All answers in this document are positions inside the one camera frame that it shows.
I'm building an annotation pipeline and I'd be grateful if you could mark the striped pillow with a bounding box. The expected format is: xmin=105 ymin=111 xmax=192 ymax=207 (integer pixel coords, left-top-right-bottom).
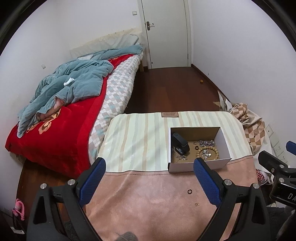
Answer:
xmin=70 ymin=28 xmax=142 ymax=58

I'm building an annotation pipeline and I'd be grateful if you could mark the teal blue quilt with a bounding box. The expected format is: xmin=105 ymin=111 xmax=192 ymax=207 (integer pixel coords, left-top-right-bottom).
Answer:
xmin=16 ymin=44 xmax=143 ymax=138

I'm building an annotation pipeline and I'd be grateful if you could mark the checkered bed sheet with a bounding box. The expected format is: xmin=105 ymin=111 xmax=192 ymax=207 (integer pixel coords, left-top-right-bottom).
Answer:
xmin=88 ymin=53 xmax=144 ymax=164

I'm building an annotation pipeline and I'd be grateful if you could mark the white door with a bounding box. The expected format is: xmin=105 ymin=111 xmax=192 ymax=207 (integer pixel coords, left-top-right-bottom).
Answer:
xmin=137 ymin=0 xmax=191 ymax=69

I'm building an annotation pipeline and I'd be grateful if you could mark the wooden bead bracelet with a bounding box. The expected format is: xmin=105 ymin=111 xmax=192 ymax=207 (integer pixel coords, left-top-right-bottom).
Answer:
xmin=196 ymin=146 xmax=219 ymax=161

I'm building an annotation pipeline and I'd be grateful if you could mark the red bed blanket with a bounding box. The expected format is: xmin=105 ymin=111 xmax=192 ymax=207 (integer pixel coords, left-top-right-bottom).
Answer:
xmin=5 ymin=54 xmax=133 ymax=178

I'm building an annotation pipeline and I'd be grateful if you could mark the white cardboard box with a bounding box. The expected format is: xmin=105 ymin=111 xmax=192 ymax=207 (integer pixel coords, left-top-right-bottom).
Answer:
xmin=168 ymin=126 xmax=231 ymax=173

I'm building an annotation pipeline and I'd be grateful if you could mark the silver chain necklace pile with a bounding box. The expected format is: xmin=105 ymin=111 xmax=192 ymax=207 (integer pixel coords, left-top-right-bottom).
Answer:
xmin=193 ymin=139 xmax=216 ymax=148

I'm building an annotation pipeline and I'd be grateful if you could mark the silver chain bracelet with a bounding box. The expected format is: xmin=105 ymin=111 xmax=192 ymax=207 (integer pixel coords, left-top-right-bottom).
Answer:
xmin=200 ymin=149 xmax=213 ymax=160

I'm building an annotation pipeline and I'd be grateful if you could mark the checkered beige cloth pile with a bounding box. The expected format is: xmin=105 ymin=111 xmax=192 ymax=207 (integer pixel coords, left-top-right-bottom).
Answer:
xmin=212 ymin=90 xmax=269 ymax=156

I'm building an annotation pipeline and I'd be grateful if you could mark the white power strip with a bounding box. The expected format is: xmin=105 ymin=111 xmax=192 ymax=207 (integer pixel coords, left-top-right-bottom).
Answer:
xmin=265 ymin=124 xmax=288 ymax=164

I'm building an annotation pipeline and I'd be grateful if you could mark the pink slipper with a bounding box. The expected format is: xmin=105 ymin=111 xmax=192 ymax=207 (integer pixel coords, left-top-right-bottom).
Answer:
xmin=12 ymin=198 xmax=25 ymax=221

